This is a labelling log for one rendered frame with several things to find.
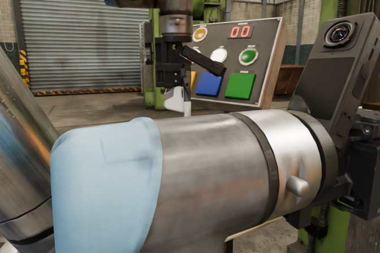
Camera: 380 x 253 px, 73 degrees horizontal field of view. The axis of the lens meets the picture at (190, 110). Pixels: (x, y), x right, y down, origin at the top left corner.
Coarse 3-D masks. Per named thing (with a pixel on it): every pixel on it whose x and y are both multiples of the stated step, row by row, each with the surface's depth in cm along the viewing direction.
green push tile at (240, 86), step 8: (232, 80) 73; (240, 80) 72; (248, 80) 71; (232, 88) 72; (240, 88) 71; (248, 88) 70; (224, 96) 73; (232, 96) 72; (240, 96) 70; (248, 96) 69
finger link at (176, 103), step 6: (174, 90) 58; (180, 90) 58; (174, 96) 57; (180, 96) 58; (168, 102) 57; (174, 102) 57; (180, 102) 57; (186, 102) 56; (168, 108) 56; (174, 108) 56; (180, 108) 56; (186, 108) 56; (186, 114) 56
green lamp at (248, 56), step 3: (246, 51) 75; (249, 51) 74; (252, 51) 74; (243, 54) 75; (246, 54) 74; (249, 54) 74; (252, 54) 73; (255, 54) 73; (243, 57) 75; (246, 57) 74; (249, 57) 74; (252, 57) 73; (243, 60) 74; (246, 60) 74; (249, 60) 73; (252, 60) 73
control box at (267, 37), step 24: (216, 24) 86; (240, 24) 80; (264, 24) 75; (192, 48) 87; (216, 48) 82; (240, 48) 77; (264, 48) 72; (240, 72) 74; (264, 72) 70; (192, 96) 80; (264, 96) 69
